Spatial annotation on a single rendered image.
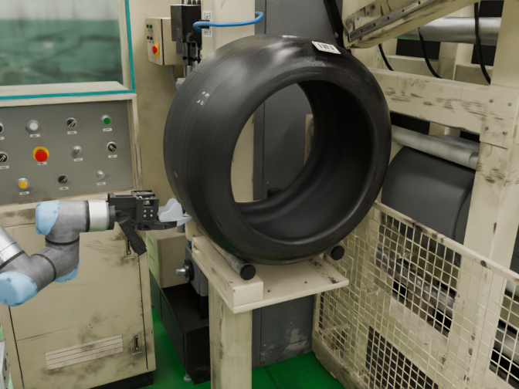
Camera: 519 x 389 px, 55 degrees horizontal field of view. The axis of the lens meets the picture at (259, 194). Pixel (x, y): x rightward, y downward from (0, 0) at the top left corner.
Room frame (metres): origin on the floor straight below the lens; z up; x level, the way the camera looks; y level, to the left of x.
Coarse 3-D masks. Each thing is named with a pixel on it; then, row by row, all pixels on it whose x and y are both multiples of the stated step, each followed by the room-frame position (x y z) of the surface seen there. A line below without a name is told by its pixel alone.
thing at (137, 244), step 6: (120, 222) 1.09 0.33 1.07; (126, 222) 1.10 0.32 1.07; (126, 228) 1.10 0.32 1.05; (132, 228) 1.10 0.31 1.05; (126, 234) 1.10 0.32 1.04; (132, 234) 1.10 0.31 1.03; (132, 240) 1.10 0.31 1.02; (138, 240) 1.11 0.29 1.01; (132, 246) 1.12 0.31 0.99; (138, 246) 1.11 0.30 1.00; (144, 246) 1.12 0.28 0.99; (138, 252) 1.11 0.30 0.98; (144, 252) 1.12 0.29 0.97
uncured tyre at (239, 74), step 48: (240, 48) 1.25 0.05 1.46; (288, 48) 1.19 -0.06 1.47; (336, 48) 1.26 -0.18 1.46; (192, 96) 1.19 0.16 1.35; (240, 96) 1.11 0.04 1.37; (336, 96) 1.52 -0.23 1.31; (384, 96) 1.32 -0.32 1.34; (192, 144) 1.10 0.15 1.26; (336, 144) 1.54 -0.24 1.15; (384, 144) 1.28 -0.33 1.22; (192, 192) 1.10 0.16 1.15; (288, 192) 1.49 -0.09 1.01; (336, 192) 1.46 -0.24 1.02; (240, 240) 1.11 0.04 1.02; (288, 240) 1.18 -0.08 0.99; (336, 240) 1.23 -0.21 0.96
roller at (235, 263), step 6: (204, 234) 1.42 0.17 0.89; (210, 240) 1.36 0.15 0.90; (216, 246) 1.31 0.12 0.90; (222, 252) 1.27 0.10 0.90; (228, 252) 1.25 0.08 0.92; (228, 258) 1.23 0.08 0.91; (234, 258) 1.21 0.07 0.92; (234, 264) 1.20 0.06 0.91; (240, 264) 1.18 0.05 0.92; (246, 264) 1.17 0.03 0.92; (252, 264) 1.18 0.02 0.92; (240, 270) 1.16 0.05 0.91; (246, 270) 1.16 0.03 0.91; (252, 270) 1.16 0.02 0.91; (240, 276) 1.16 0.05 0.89; (246, 276) 1.16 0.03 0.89; (252, 276) 1.16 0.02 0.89
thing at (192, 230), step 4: (256, 200) 1.58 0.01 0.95; (260, 200) 1.58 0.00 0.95; (192, 220) 1.46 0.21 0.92; (188, 224) 1.45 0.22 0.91; (192, 224) 1.46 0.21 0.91; (196, 224) 1.46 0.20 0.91; (188, 228) 1.45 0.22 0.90; (192, 228) 1.46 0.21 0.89; (196, 228) 1.46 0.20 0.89; (188, 232) 1.45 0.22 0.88; (192, 232) 1.46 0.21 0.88; (196, 232) 1.46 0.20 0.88; (200, 232) 1.46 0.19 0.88; (188, 236) 1.45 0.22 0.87; (192, 236) 1.45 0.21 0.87; (196, 236) 1.46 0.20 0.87; (188, 240) 1.45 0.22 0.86
